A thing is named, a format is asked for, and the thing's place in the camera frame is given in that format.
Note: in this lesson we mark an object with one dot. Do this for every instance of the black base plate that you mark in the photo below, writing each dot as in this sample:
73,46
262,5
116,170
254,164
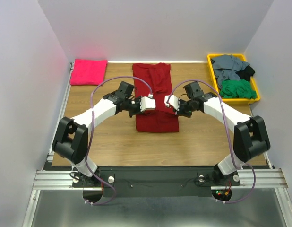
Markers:
157,181

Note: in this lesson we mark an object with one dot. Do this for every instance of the folded pink t shirt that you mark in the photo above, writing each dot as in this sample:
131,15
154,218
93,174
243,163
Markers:
88,72

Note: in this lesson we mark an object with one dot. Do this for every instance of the black t shirt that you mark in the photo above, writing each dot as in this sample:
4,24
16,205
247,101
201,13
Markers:
246,74

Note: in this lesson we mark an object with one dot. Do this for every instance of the green t shirt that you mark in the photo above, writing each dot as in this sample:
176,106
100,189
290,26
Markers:
237,89

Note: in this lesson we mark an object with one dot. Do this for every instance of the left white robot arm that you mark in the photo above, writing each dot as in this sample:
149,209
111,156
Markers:
71,137

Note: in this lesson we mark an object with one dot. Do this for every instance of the dark red t shirt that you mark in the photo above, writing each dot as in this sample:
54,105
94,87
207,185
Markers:
162,119

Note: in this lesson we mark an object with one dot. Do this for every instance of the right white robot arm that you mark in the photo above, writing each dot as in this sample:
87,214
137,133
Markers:
247,135

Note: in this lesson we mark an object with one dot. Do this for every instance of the aluminium frame rail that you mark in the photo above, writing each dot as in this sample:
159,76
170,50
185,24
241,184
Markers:
56,180

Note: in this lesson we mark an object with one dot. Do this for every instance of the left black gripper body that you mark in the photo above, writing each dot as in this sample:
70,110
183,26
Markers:
133,106

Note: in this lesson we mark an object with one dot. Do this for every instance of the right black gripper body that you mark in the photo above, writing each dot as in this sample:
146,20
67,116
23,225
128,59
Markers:
186,108

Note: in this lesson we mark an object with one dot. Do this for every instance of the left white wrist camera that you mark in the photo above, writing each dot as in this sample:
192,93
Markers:
147,103

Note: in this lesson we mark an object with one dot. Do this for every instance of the grey t shirt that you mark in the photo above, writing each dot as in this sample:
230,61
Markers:
226,67

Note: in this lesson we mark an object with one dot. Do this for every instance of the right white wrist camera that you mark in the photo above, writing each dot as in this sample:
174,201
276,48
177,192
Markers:
172,101

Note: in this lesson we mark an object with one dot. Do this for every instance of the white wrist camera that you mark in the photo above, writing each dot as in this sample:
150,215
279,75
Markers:
172,101
147,103

